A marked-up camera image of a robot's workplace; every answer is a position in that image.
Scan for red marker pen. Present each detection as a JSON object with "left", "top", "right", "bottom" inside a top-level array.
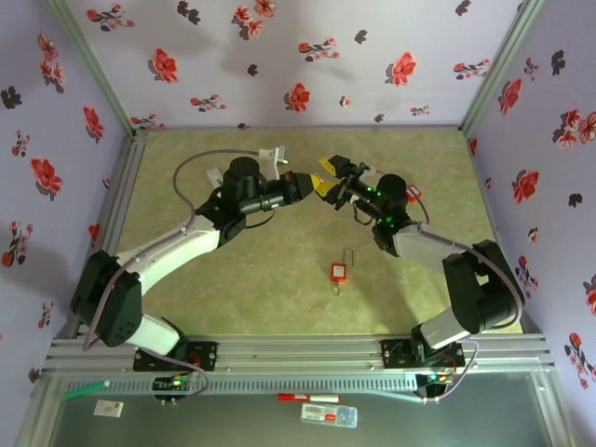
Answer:
[{"left": 278, "top": 393, "right": 343, "bottom": 404}]

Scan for aluminium side rail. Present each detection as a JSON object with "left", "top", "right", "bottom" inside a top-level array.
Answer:
[{"left": 74, "top": 129, "right": 149, "bottom": 337}]

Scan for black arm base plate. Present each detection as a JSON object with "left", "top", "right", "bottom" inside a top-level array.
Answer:
[
  {"left": 380, "top": 338, "right": 467, "bottom": 370},
  {"left": 132, "top": 339, "right": 220, "bottom": 373}
]

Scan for clear plastic box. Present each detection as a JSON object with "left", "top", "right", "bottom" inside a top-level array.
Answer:
[{"left": 300, "top": 403, "right": 359, "bottom": 429}]

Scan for slotted grey cable duct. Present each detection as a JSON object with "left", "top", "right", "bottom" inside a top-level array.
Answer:
[{"left": 60, "top": 376, "right": 420, "bottom": 398}]

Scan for white card red print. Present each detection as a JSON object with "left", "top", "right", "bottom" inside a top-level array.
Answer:
[{"left": 92, "top": 400, "right": 125, "bottom": 417}]

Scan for aluminium frame leg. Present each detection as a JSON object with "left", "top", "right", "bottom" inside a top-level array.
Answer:
[
  {"left": 530, "top": 367, "right": 576, "bottom": 447},
  {"left": 17, "top": 372, "right": 62, "bottom": 447}
]

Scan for green circuit board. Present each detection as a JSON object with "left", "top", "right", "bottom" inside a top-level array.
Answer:
[
  {"left": 152, "top": 374, "right": 199, "bottom": 395},
  {"left": 415, "top": 371, "right": 456, "bottom": 388}
]

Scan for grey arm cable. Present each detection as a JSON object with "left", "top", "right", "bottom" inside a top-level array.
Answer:
[
  {"left": 367, "top": 165, "right": 527, "bottom": 404},
  {"left": 82, "top": 147, "right": 280, "bottom": 406}
]

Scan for grey right arm cable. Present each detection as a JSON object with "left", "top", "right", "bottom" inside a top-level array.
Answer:
[{"left": 367, "top": 165, "right": 527, "bottom": 404}]

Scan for aluminium corner post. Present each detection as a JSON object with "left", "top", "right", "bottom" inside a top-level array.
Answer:
[
  {"left": 44, "top": 0, "right": 139, "bottom": 139},
  {"left": 458, "top": 0, "right": 547, "bottom": 134}
]

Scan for wide aluminium frame rail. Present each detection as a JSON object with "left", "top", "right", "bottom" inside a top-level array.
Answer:
[{"left": 44, "top": 332, "right": 558, "bottom": 374}]

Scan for green pen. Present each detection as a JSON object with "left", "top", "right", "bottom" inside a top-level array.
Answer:
[{"left": 55, "top": 379, "right": 113, "bottom": 403}]

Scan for grey left arm cable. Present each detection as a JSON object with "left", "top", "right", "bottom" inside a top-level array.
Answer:
[{"left": 82, "top": 147, "right": 280, "bottom": 406}]

